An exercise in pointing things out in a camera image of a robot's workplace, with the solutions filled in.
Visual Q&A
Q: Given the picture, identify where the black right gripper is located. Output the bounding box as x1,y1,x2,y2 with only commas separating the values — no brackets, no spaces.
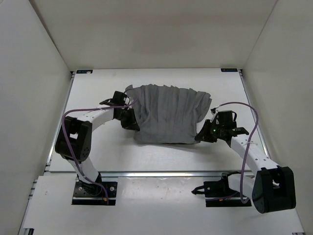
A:
195,119,224,143

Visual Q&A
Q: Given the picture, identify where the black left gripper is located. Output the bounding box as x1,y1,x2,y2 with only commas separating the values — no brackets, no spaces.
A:
115,106,140,131

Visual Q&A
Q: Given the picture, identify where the grey pleated skirt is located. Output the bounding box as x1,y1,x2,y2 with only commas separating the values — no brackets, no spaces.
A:
125,84,212,144

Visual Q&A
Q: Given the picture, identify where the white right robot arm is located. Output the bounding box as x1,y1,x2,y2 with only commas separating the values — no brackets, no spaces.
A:
192,110,296,213

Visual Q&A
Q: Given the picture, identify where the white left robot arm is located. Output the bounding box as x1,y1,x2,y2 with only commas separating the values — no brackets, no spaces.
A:
55,91,140,202

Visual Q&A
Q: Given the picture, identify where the blue label right corner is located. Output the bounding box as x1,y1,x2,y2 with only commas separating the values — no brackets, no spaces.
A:
221,68,238,72

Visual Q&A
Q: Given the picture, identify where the blue label corner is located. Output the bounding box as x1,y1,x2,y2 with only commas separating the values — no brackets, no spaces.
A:
221,68,238,72
76,70,93,74

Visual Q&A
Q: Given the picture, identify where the blue label left corner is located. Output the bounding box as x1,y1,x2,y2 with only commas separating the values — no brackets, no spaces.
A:
76,70,93,74

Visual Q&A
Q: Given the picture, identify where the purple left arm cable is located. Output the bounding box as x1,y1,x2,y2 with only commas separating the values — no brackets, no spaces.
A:
62,88,139,206

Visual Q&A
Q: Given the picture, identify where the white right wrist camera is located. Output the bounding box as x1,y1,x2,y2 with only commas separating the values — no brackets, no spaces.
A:
210,106,220,122

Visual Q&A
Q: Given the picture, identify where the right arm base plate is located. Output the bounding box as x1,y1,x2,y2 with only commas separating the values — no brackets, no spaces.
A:
203,174,252,208

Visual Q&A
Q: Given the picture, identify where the aluminium rail left table edge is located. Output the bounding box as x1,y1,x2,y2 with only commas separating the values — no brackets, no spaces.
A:
44,70,76,172

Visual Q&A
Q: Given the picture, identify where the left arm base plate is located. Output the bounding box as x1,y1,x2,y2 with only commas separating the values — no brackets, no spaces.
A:
71,179,118,206

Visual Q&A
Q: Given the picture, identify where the aluminium rail along table front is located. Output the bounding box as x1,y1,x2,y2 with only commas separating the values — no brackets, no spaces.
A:
44,171,255,179

